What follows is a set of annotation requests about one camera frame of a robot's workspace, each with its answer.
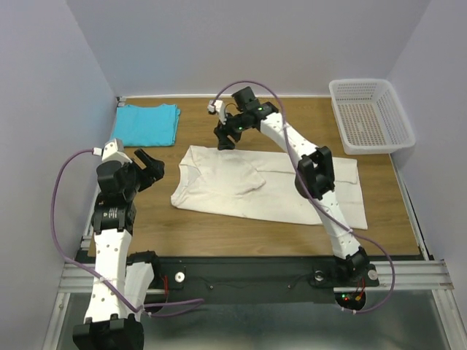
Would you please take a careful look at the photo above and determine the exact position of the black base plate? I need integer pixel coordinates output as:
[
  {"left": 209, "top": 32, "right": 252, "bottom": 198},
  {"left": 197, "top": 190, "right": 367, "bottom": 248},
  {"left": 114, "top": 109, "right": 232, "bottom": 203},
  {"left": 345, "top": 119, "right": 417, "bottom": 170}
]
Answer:
[{"left": 144, "top": 256, "right": 379, "bottom": 305}]

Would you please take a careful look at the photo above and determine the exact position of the white plastic basket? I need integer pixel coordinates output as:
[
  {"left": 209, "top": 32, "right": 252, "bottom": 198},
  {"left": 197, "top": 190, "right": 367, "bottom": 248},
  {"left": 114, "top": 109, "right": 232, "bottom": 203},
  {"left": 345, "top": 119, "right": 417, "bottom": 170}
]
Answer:
[{"left": 328, "top": 79, "right": 415, "bottom": 155}]

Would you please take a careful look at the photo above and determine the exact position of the aluminium frame rail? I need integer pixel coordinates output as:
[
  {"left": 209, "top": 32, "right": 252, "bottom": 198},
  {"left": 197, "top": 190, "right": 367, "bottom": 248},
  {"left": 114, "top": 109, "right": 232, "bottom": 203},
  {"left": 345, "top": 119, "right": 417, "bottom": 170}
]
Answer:
[{"left": 58, "top": 260, "right": 454, "bottom": 293}]

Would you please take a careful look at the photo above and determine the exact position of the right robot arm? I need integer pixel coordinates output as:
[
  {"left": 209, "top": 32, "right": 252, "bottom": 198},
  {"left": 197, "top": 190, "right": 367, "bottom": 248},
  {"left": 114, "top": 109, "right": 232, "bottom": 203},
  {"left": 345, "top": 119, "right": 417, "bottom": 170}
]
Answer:
[{"left": 207, "top": 86, "right": 370, "bottom": 284}]

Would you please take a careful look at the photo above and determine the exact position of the white t shirt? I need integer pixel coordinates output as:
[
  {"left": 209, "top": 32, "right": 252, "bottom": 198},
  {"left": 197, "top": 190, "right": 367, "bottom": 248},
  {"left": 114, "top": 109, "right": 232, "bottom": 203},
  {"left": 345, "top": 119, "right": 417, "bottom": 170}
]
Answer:
[{"left": 170, "top": 144, "right": 368, "bottom": 231}]

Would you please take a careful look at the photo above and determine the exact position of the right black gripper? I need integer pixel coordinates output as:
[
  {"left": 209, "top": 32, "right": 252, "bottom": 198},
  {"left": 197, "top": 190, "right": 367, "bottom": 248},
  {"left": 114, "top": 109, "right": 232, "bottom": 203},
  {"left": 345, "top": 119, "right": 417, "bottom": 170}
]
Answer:
[{"left": 214, "top": 108, "right": 249, "bottom": 150}]

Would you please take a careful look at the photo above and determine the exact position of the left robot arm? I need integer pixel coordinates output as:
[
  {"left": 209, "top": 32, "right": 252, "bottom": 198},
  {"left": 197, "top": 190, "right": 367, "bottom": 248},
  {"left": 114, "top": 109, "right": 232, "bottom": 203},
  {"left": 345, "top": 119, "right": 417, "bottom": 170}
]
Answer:
[{"left": 72, "top": 147, "right": 164, "bottom": 349}]

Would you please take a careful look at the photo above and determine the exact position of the folded blue t shirt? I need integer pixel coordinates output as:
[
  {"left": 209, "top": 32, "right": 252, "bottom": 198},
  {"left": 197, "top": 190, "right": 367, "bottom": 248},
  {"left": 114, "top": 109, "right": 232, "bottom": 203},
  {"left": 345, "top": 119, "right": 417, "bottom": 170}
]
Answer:
[{"left": 110, "top": 104, "right": 181, "bottom": 147}]

